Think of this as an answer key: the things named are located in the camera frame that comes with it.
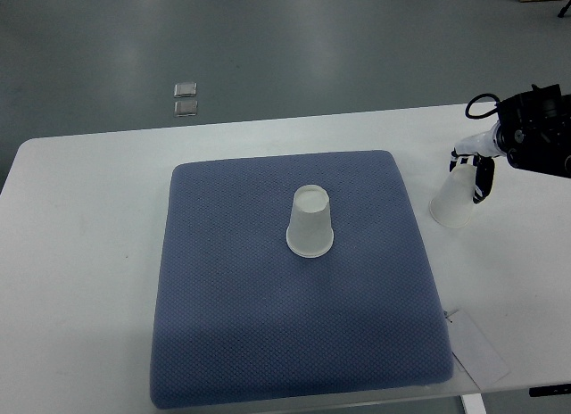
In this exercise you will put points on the black tripod foot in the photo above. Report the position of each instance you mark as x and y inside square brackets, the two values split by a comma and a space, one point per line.
[562, 13]

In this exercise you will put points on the white paper cup on cushion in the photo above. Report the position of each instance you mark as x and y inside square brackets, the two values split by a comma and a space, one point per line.
[309, 233]

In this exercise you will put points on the white table leg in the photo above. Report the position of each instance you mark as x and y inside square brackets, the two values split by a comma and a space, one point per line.
[473, 403]

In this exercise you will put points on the black table control panel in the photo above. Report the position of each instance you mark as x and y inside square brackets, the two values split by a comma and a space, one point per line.
[552, 390]

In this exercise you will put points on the white paper tag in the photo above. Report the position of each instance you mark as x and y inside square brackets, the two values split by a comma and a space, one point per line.
[474, 352]

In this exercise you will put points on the upper metal floor plate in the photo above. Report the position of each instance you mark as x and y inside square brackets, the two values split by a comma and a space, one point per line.
[185, 89]

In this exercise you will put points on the white paper cup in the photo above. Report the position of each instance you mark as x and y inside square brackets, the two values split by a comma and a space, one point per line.
[309, 233]
[453, 204]

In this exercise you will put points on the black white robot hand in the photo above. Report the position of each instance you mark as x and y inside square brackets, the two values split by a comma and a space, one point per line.
[479, 151]

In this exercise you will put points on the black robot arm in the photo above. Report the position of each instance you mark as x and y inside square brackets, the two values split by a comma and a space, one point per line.
[534, 131]

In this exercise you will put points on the blue quilted cushion pad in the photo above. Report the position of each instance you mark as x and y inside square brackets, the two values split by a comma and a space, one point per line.
[239, 317]

